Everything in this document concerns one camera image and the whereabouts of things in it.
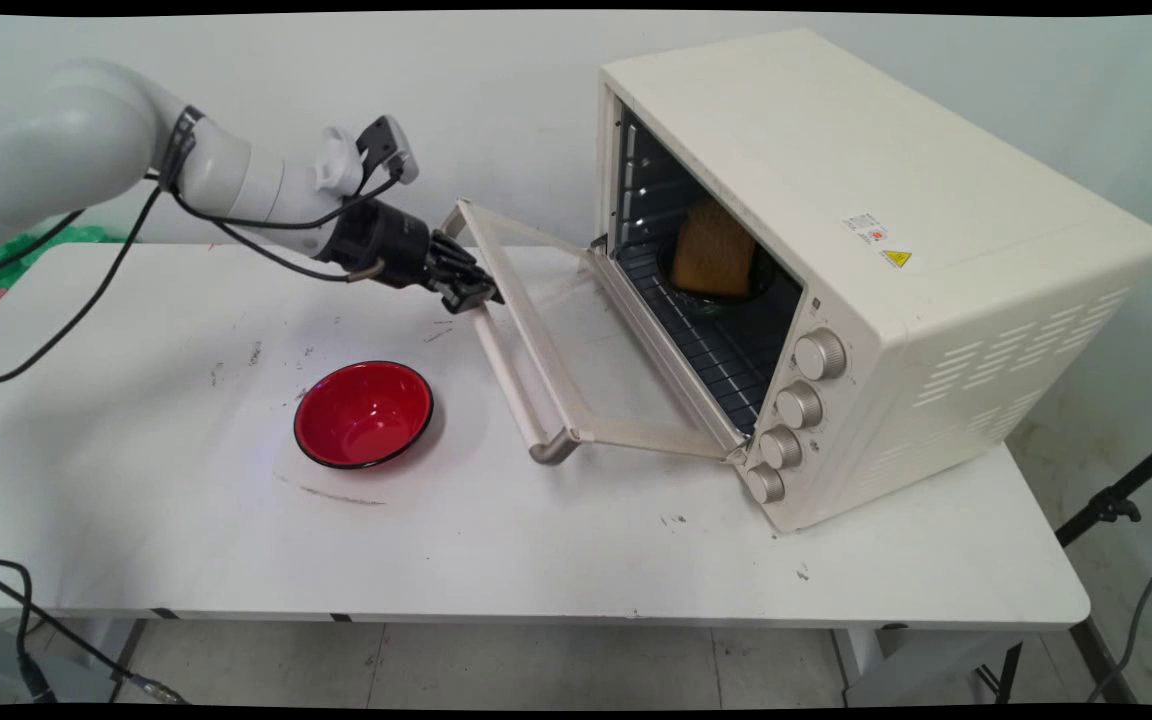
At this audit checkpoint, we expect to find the metal oven wire rack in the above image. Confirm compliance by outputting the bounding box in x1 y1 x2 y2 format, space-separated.
616 240 803 437

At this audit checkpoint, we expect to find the white oven label sticker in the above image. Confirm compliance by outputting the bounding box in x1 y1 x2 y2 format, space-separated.
843 211 890 247

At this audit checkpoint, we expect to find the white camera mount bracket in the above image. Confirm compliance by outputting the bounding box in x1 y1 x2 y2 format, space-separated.
313 126 368 197

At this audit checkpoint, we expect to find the black cable with connector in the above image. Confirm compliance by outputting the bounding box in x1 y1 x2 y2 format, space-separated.
0 557 189 705

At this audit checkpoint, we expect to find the black camera cable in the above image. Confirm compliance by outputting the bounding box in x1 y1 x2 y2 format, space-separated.
168 165 407 284

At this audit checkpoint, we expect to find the brown bread slice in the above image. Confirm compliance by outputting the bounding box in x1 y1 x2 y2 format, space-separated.
671 199 758 300

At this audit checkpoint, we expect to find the silver oven knob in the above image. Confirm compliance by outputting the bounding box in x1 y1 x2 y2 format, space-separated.
794 328 849 382
745 463 787 505
759 426 804 471
775 381 825 431

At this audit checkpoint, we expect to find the cream oven door with handle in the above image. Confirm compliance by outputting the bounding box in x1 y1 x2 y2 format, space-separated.
441 198 749 467

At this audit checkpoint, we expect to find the black tripod stand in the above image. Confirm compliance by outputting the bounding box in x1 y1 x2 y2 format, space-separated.
994 428 1152 706

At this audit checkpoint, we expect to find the grey hanging cable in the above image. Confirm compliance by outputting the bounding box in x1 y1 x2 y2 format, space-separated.
1086 455 1152 703

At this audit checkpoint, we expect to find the black table leg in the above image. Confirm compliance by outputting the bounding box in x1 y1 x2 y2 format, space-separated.
1071 618 1137 705

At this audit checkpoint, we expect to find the white table support bracket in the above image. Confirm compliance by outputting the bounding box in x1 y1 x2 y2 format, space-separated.
833 625 1025 706

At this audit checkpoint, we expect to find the red bowl with black rim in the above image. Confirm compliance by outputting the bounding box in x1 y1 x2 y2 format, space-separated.
293 360 435 471

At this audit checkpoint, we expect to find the dark glass plate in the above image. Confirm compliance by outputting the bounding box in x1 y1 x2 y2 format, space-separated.
657 238 778 320

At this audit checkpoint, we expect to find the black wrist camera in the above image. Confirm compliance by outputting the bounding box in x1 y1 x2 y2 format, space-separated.
356 115 421 187

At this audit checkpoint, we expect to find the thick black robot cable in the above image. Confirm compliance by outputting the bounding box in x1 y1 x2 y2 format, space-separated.
0 175 165 385

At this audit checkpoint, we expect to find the cream toaster oven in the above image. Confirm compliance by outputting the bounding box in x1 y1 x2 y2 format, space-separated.
591 28 1152 533

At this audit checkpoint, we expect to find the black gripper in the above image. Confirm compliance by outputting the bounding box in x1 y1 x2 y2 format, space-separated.
320 199 506 316

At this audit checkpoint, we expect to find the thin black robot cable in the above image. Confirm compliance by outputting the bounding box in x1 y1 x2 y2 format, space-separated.
0 208 87 283

